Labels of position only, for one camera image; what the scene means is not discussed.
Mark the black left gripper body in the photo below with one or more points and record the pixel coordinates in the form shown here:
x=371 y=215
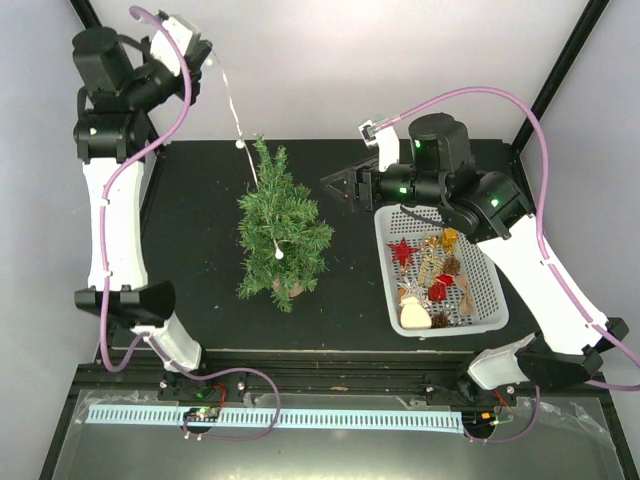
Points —
x=195 y=75

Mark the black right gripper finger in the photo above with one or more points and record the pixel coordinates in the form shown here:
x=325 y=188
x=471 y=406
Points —
x=340 y=191
x=350 y=175

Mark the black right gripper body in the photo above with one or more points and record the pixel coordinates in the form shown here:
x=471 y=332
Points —
x=373 y=192

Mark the small green christmas tree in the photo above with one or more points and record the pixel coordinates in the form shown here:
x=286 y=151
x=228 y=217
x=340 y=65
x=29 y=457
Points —
x=281 y=232

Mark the red glitter star ornament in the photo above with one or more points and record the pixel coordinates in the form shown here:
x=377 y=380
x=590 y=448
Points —
x=402 y=252

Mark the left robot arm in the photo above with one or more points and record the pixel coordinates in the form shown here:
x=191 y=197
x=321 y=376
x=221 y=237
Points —
x=123 y=80

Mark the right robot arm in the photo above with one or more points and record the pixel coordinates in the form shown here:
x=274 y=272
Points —
x=492 y=212

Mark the brown tree base pot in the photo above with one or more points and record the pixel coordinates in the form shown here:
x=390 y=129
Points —
x=296 y=290

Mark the gold gift box ornament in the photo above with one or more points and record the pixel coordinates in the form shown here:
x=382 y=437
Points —
x=449 y=239

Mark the silver star ornament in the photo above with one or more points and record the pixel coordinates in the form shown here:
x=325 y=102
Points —
x=410 y=288

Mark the brown pine cone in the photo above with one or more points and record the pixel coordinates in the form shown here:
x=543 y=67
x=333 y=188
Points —
x=440 y=320
x=451 y=266

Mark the white perforated plastic basket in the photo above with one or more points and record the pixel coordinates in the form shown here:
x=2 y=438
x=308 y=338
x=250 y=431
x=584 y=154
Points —
x=491 y=311

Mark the wooden snowman ornament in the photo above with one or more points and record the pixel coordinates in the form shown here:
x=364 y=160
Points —
x=413 y=315

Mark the burlap bow ornament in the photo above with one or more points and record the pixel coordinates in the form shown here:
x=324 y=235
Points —
x=466 y=304

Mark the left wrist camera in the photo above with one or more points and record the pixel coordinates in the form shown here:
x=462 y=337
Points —
x=184 y=34

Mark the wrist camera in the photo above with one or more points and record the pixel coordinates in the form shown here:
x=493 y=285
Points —
x=184 y=34
x=381 y=134

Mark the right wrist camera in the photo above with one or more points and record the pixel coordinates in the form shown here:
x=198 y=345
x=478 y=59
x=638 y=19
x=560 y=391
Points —
x=381 y=134

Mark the black corner frame post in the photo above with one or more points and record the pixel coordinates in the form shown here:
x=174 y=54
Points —
x=86 y=13

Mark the white slotted cable duct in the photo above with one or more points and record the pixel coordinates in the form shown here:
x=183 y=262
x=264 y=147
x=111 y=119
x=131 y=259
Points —
x=284 y=418

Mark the right black corner post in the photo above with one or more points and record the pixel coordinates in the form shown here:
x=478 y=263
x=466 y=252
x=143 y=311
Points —
x=580 y=33

